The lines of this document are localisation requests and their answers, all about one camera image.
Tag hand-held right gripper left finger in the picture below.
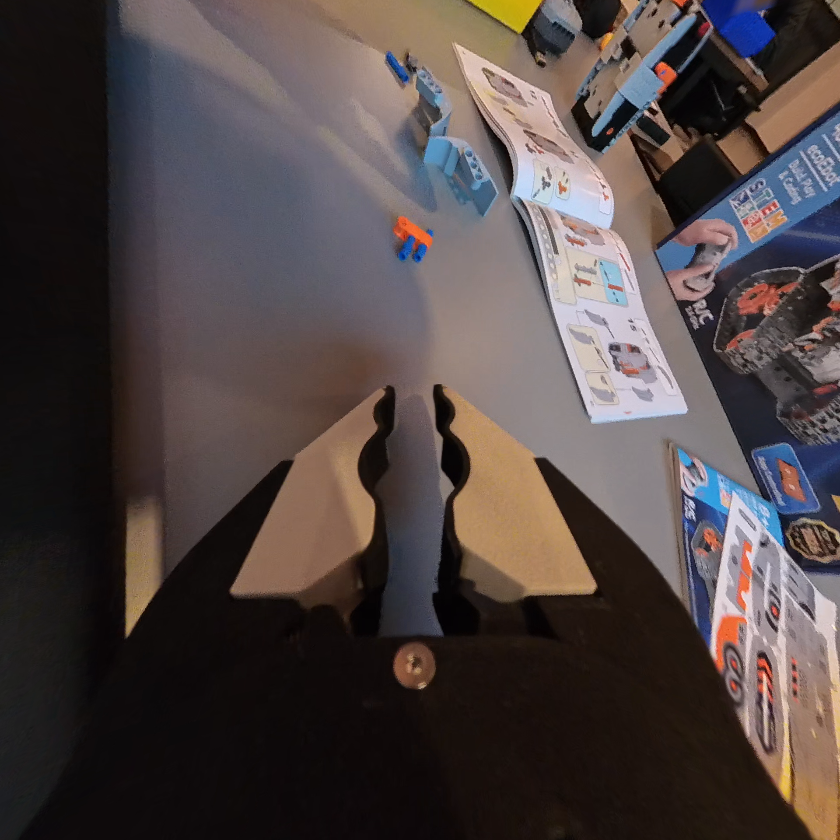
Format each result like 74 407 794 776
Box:
230 385 396 623

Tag grey toy parts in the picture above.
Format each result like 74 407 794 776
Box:
423 136 500 217

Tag blue booklet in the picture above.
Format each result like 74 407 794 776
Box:
669 443 785 657

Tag blue robot kit box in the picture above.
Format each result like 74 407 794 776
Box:
655 108 840 575

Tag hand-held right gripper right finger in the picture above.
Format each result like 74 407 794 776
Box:
433 384 599 623

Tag small grey case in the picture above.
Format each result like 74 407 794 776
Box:
525 0 585 67

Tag toy robot model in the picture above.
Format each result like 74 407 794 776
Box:
571 0 716 155

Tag yellow plastic bin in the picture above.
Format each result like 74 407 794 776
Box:
462 0 546 35

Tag sticker sheet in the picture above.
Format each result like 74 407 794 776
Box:
712 492 840 821

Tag open white instruction booklet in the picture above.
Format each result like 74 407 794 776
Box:
453 42 689 424

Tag grey desk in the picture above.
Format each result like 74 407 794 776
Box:
108 0 756 637

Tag blue storage bins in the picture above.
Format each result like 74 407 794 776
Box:
705 0 775 56

